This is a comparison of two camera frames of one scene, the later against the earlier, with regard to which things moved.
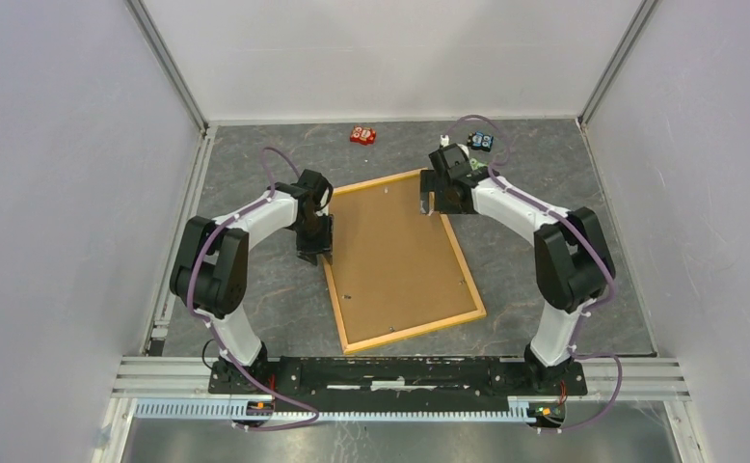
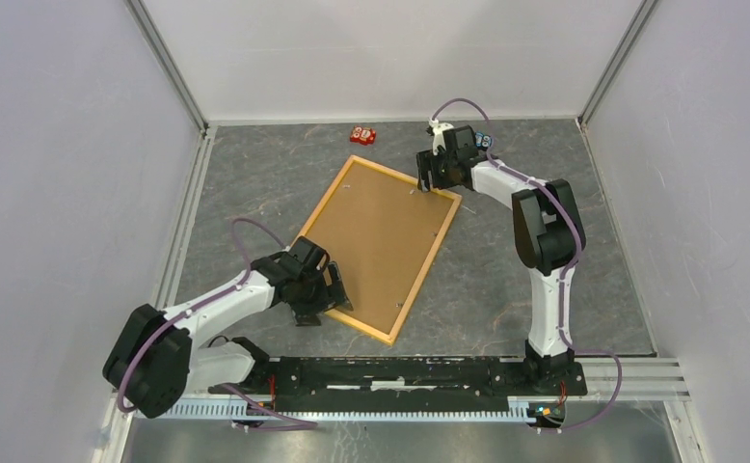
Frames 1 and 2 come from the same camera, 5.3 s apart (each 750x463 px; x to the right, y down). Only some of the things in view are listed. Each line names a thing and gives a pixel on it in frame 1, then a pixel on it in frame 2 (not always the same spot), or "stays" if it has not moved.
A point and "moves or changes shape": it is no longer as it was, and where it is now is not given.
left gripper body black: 308,231 → 312,294
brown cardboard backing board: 395,267 moves or changes shape
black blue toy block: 479,140 stays
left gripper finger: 327,235 → 338,298
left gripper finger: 308,251 → 308,319
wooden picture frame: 395,273 moves or changes shape
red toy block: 362,135 stays
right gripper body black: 441,202 → 442,164
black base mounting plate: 397,384 stays
